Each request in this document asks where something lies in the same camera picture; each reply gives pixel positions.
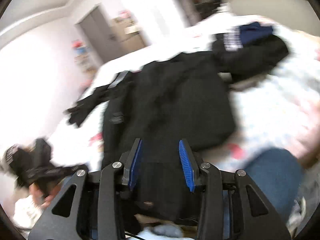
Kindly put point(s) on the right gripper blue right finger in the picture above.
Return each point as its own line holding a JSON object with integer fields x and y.
{"x": 189, "y": 165}

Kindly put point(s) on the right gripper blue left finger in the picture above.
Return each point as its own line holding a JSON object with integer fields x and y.
{"x": 132, "y": 165}

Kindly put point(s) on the black hooded jacket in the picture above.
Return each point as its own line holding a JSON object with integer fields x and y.
{"x": 164, "y": 102}

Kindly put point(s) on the person's left hand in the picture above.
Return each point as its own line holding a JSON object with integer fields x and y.
{"x": 39, "y": 198}

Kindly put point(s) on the person's blue jeans leg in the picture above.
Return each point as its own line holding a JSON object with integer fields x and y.
{"x": 278, "y": 174}

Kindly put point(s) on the white rolling shelf cart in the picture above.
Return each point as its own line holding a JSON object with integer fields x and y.
{"x": 83, "y": 58}

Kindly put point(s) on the patterned cartoon bed sheet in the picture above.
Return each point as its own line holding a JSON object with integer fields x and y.
{"x": 281, "y": 110}

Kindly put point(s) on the beige cabinet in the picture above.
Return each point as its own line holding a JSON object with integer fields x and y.
{"x": 128, "y": 34}

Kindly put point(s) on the black navy folded garment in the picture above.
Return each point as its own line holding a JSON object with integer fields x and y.
{"x": 247, "y": 50}

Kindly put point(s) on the grey door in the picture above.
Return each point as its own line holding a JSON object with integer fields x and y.
{"x": 100, "y": 35}

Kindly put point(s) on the grey upholstered headboard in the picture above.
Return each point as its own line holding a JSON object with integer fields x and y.
{"x": 296, "y": 14}

